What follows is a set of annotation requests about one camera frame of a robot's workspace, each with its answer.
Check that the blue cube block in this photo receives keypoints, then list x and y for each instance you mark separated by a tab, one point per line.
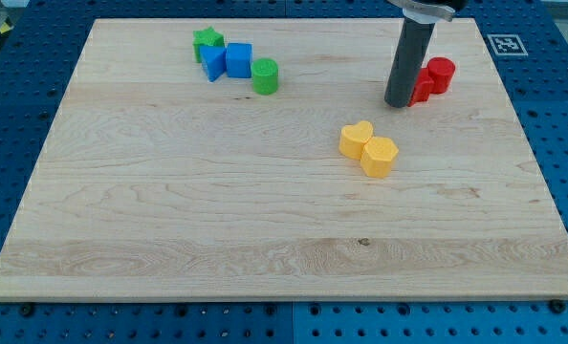
238	60

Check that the yellow hexagon block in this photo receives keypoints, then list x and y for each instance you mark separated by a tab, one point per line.
378	157

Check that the green cylinder block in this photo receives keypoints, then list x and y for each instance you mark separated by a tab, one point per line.
264	76

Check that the white fiducial marker tag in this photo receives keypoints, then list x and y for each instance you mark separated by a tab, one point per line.
506	44

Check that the black bolt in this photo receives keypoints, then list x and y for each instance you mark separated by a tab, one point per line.
26	309
557	306

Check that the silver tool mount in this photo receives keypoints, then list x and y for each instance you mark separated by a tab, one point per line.
429	10

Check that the red angular block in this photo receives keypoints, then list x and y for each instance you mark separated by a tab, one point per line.
422	88

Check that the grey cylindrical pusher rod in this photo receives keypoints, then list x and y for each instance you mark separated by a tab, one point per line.
407	63

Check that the yellow heart block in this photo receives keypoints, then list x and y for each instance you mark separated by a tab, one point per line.
353	137

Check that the blue triangle block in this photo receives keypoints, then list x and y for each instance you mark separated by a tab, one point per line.
213	61

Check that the red cylinder block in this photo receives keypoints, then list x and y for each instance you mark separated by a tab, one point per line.
441	70

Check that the green star block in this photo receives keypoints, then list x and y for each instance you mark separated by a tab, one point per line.
206	37

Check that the light wooden board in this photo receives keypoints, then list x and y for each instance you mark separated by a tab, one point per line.
156	185

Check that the black bolt front left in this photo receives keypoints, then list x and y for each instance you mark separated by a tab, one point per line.
26	309

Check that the black bolt front right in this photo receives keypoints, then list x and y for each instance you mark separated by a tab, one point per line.
557	306

